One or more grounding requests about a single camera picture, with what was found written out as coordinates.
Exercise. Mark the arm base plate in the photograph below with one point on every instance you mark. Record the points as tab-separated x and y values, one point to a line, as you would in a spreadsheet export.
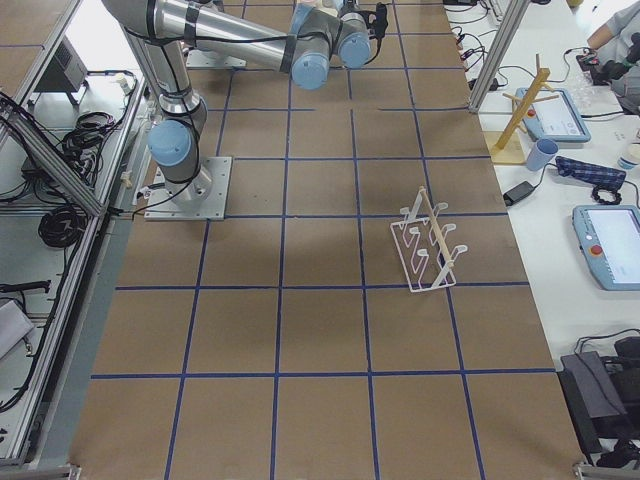
203	199
210	60

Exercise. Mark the near blue teach pendant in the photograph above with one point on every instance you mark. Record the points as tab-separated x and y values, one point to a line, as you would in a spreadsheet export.
608	237

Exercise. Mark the blue cup on desk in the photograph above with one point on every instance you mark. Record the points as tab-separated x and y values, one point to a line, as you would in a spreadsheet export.
542	152

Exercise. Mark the aluminium frame post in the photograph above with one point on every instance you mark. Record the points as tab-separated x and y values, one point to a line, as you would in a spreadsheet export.
513	16

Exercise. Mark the person forearm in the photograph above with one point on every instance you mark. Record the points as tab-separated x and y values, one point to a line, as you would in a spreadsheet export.
605	32

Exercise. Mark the cream plastic tray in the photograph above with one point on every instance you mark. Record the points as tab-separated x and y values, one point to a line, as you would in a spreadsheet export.
333	4

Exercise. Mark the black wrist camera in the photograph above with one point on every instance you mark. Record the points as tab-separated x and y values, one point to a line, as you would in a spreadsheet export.
380	24

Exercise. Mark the white wire cup rack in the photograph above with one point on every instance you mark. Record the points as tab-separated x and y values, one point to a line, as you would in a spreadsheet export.
420	241

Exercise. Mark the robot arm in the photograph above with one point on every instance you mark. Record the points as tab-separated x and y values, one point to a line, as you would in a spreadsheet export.
160	30

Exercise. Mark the far blue teach pendant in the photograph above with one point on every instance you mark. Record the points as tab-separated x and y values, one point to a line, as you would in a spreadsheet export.
555	116

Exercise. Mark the blue teach pendant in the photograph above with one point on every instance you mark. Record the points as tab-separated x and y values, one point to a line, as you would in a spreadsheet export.
608	237
555	116

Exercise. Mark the wooden mug tree stand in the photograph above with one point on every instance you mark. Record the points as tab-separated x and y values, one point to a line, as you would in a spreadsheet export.
502	148

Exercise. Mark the blue checkered cloth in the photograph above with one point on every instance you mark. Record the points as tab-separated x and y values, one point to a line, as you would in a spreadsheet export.
599	176

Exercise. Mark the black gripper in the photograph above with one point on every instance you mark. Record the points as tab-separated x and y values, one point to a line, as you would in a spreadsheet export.
349	4

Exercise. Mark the white paper cup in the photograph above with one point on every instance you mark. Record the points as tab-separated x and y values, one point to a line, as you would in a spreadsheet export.
630	158

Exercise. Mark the black power adapter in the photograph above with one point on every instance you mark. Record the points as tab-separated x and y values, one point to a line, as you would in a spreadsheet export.
518	193

